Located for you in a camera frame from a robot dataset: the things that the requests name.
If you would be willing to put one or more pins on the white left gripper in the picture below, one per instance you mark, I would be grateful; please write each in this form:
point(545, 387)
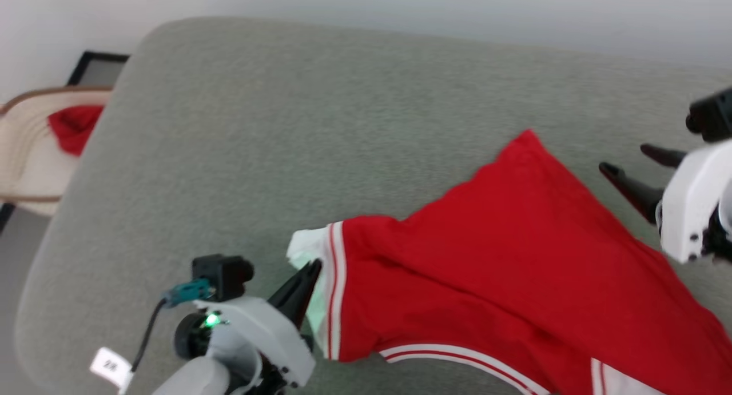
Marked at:
point(269, 338)

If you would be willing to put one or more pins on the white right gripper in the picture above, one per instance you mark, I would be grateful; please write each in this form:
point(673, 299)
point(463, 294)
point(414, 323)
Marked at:
point(695, 200)

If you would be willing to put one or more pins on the red and white striped garment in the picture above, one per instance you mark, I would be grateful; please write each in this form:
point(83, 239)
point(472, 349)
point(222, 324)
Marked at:
point(514, 252)

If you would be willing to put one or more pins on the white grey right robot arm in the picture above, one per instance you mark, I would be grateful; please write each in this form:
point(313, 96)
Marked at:
point(721, 229)

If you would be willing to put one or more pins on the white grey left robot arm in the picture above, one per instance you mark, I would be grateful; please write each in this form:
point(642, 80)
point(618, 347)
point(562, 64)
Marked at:
point(200, 372)

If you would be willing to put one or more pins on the grey fabric sofa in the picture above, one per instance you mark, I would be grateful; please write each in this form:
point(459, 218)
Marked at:
point(257, 155)

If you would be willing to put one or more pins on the white paper label tag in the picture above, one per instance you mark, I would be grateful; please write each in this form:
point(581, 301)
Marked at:
point(111, 367)

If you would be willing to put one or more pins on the plain red crumpled garment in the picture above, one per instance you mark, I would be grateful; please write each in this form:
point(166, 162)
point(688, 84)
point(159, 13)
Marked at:
point(74, 129)

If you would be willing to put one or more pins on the cream perforated laundry basket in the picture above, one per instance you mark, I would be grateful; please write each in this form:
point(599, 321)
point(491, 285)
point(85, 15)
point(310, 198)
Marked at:
point(28, 155)

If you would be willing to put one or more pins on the black framed floor panel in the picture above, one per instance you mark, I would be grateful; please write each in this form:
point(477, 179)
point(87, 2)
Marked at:
point(80, 69)

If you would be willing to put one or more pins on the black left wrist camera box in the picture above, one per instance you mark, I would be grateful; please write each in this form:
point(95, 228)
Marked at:
point(220, 275)

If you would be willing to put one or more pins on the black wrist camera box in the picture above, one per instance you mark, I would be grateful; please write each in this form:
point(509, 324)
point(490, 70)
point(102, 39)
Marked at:
point(712, 118)
point(220, 275)

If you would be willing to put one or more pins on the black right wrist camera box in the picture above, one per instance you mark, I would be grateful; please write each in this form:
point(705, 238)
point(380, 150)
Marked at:
point(712, 118)

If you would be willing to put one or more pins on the teal left camera connector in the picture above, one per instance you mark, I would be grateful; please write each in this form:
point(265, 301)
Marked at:
point(191, 291)

